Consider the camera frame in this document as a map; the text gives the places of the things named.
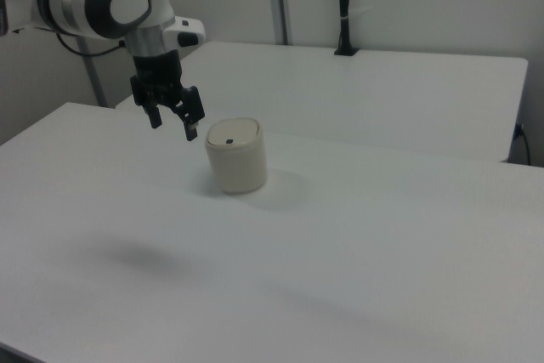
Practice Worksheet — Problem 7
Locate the cream trash bin lid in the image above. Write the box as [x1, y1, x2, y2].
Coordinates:
[207, 117, 261, 149]

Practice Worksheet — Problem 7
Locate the black cable beside table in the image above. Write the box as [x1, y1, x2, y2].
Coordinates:
[513, 123, 532, 167]

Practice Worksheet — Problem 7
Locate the cream round trash bin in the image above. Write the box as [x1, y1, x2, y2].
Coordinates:
[204, 116, 269, 195]

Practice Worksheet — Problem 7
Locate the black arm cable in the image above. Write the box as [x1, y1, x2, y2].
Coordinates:
[54, 29, 129, 58]

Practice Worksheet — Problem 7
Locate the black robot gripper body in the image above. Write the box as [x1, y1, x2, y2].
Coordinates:
[129, 48, 189, 107]

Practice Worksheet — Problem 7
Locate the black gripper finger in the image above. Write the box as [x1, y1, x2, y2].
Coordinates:
[142, 100, 163, 129]
[172, 85, 206, 142]

